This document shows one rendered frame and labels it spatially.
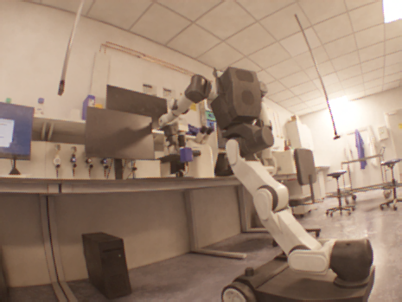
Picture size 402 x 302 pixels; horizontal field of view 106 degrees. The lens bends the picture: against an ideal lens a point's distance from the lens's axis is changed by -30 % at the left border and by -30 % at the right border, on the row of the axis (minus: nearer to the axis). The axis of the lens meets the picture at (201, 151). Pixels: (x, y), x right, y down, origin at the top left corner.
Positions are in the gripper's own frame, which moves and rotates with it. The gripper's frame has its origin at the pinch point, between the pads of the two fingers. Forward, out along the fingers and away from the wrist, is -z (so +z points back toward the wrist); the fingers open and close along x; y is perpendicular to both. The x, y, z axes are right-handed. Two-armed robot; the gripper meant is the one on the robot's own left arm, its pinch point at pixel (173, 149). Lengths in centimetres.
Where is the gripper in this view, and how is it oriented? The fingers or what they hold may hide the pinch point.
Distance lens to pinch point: 171.2
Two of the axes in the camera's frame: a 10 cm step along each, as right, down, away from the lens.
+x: -7.1, 2.1, 6.7
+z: -2.5, -9.7, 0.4
